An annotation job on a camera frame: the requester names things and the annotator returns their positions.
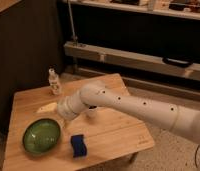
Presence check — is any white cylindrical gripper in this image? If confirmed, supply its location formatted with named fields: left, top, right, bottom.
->
left=57, top=93, right=87, bottom=121

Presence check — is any green ceramic bowl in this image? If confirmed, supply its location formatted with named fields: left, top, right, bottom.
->
left=22, top=118, right=61, bottom=155

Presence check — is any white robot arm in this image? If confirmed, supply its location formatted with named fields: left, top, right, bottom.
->
left=57, top=81, right=200, bottom=171

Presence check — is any small white bottle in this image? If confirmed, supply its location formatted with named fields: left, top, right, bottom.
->
left=48, top=68, right=61, bottom=95

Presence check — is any blue sponge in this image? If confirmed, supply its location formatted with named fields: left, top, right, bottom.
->
left=70, top=134, right=87, bottom=158

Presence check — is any wooden table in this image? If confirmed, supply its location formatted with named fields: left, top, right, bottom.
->
left=1, top=73, right=156, bottom=171

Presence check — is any metal shelf rack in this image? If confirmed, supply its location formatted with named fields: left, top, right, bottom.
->
left=58, top=0, right=200, bottom=101

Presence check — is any black handle on shelf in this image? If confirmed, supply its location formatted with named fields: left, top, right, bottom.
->
left=162, top=57, right=193, bottom=68

